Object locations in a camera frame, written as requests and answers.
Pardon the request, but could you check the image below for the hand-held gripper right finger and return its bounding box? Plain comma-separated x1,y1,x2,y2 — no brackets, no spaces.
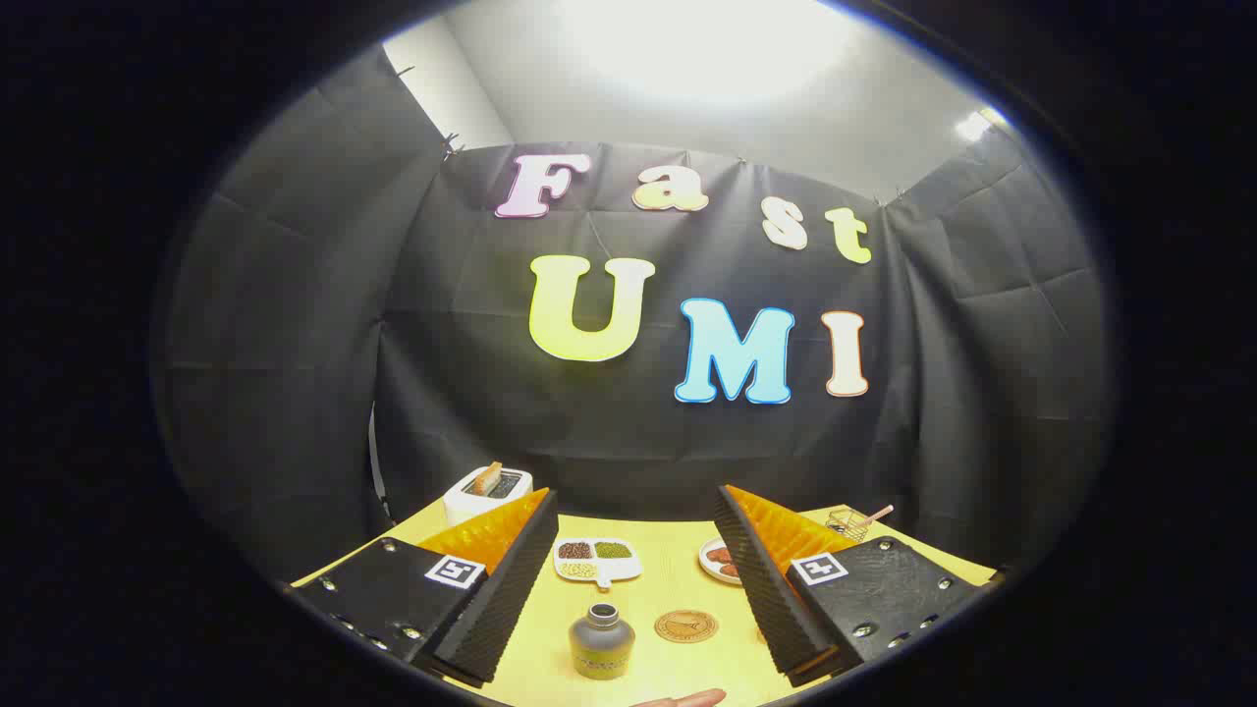
714,484,1001,688

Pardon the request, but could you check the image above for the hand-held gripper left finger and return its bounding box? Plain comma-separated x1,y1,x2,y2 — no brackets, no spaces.
283,487,560,688

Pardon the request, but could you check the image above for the round wooden coaster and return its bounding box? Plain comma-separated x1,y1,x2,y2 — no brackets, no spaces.
654,609,720,644

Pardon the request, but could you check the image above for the silver green label juice bottle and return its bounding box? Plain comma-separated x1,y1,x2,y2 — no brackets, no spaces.
569,603,636,680

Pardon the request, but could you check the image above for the white oval plate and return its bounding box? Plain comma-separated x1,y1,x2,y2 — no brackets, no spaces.
698,537,747,587

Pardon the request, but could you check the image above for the white toaster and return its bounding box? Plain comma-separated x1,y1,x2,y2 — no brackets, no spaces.
443,462,534,526

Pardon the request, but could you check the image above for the white divided dish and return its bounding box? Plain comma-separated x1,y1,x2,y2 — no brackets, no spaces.
553,536,644,590

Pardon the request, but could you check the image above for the wooden table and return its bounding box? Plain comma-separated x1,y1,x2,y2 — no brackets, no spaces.
290,496,998,707

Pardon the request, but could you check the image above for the black backdrop cloth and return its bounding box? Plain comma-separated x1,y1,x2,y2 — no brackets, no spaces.
152,44,1120,580

